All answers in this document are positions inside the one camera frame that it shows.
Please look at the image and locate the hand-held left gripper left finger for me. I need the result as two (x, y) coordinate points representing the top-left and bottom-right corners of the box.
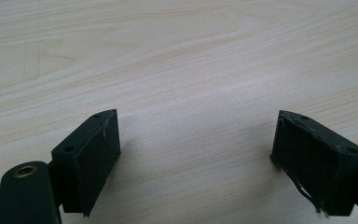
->
(50, 108), (122, 217)

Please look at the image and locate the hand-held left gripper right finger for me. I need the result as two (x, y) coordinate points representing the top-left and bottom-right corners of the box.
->
(269, 109), (358, 217)

